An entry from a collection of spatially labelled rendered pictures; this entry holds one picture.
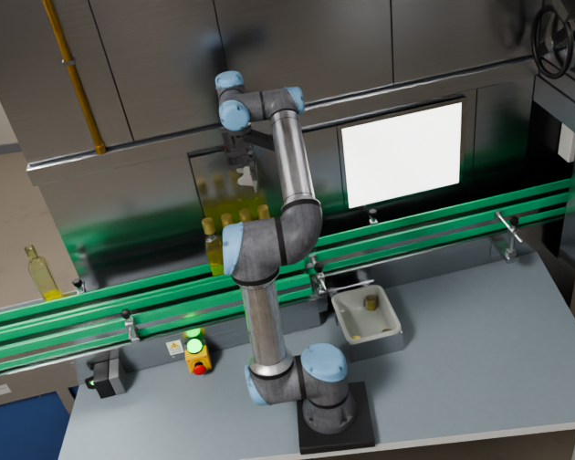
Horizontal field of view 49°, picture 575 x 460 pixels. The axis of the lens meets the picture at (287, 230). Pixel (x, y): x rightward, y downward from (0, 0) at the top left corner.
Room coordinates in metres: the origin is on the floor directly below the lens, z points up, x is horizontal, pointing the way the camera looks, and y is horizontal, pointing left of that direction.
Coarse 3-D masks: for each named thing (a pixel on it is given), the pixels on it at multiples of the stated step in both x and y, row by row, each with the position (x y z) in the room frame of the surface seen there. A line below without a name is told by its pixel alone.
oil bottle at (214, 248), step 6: (204, 240) 1.58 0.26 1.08; (210, 240) 1.57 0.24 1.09; (216, 240) 1.57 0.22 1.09; (210, 246) 1.55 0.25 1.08; (216, 246) 1.55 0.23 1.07; (222, 246) 1.56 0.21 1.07; (210, 252) 1.55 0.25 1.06; (216, 252) 1.55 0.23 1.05; (222, 252) 1.55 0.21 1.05; (210, 258) 1.55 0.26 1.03; (216, 258) 1.55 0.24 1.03; (222, 258) 1.55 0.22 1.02; (210, 264) 1.55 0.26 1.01; (216, 264) 1.55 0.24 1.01; (222, 264) 1.55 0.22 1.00; (216, 270) 1.55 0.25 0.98; (222, 270) 1.55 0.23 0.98
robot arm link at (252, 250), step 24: (240, 240) 1.11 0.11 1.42; (264, 240) 1.11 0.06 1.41; (240, 264) 1.09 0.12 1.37; (264, 264) 1.09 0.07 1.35; (240, 288) 1.13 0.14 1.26; (264, 288) 1.10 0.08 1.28; (264, 312) 1.09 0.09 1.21; (264, 336) 1.08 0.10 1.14; (264, 360) 1.07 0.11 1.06; (288, 360) 1.09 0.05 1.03; (264, 384) 1.05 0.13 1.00; (288, 384) 1.05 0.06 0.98
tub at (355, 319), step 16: (368, 288) 1.50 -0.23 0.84; (336, 304) 1.45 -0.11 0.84; (352, 304) 1.49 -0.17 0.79; (384, 304) 1.43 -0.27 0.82; (352, 320) 1.44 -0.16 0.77; (368, 320) 1.42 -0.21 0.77; (384, 320) 1.41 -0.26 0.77; (352, 336) 1.37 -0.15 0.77; (368, 336) 1.29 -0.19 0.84; (384, 336) 1.29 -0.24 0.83
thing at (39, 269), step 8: (32, 248) 1.62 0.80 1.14; (32, 256) 1.61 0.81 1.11; (40, 256) 1.64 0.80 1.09; (32, 264) 1.61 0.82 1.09; (40, 264) 1.61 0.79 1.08; (32, 272) 1.59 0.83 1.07; (40, 272) 1.60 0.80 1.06; (48, 272) 1.61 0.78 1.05; (40, 280) 1.60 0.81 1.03; (48, 280) 1.60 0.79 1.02; (56, 280) 1.65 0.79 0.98; (40, 288) 1.59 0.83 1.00; (48, 288) 1.60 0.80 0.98; (56, 288) 1.61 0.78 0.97; (48, 296) 1.60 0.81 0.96; (56, 296) 1.60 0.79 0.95
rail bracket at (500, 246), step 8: (496, 216) 1.62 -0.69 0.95; (512, 216) 1.53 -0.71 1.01; (504, 224) 1.57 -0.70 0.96; (512, 224) 1.52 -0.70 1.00; (512, 232) 1.51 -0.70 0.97; (496, 240) 1.61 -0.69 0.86; (504, 240) 1.60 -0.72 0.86; (512, 240) 1.52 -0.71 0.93; (520, 240) 1.47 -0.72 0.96; (496, 248) 1.58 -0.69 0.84; (504, 248) 1.56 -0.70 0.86; (512, 248) 1.52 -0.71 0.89; (504, 256) 1.53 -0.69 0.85; (512, 256) 1.51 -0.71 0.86
